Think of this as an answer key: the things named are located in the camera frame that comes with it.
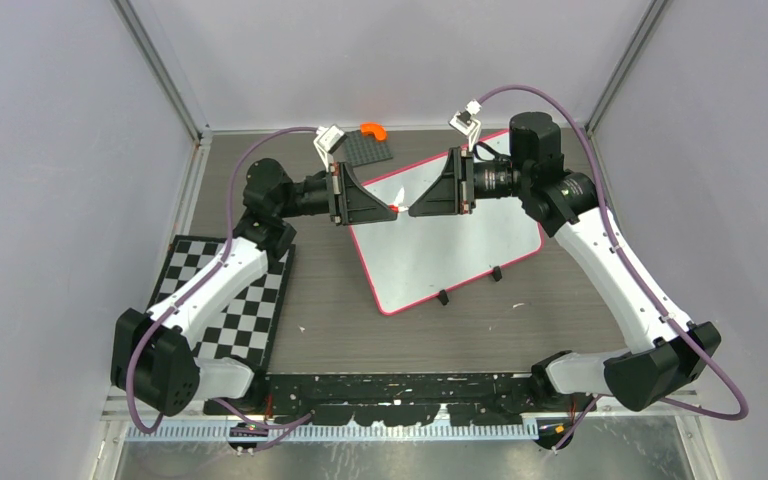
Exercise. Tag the grey studded baseplate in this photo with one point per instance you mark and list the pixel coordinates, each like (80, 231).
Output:
(361, 150)

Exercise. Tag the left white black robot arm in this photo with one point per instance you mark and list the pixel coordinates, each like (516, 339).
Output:
(153, 359)

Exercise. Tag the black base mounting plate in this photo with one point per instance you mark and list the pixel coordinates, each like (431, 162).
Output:
(400, 400)

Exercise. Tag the orange curved plastic piece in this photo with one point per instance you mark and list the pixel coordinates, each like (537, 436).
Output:
(373, 130)

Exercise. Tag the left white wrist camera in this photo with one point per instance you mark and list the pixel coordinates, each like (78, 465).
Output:
(327, 140)

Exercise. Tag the black white checkerboard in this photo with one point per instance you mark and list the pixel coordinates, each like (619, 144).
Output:
(246, 328)

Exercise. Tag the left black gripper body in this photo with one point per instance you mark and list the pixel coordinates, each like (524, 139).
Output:
(334, 193)

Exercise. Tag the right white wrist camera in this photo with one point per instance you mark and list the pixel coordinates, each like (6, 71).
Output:
(466, 122)

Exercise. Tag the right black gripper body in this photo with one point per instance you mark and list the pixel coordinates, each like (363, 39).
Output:
(467, 182)

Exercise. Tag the red capped white marker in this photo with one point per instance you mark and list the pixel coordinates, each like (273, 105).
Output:
(402, 201)

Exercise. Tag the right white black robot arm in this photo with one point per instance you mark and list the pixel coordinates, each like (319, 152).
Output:
(661, 350)

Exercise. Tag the pink framed whiteboard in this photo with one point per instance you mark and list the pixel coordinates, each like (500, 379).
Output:
(409, 260)

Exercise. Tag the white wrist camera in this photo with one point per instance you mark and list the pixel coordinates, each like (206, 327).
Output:
(327, 140)
(466, 122)

